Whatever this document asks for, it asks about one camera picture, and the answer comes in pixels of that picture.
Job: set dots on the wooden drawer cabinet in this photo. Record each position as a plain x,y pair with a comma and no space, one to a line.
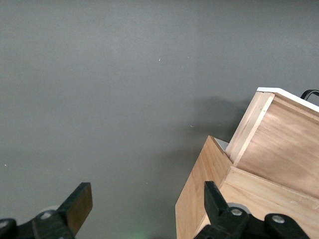
194,186

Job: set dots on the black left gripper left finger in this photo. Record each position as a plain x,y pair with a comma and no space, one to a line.
77,209

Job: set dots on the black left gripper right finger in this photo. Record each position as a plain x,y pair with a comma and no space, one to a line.
214,204

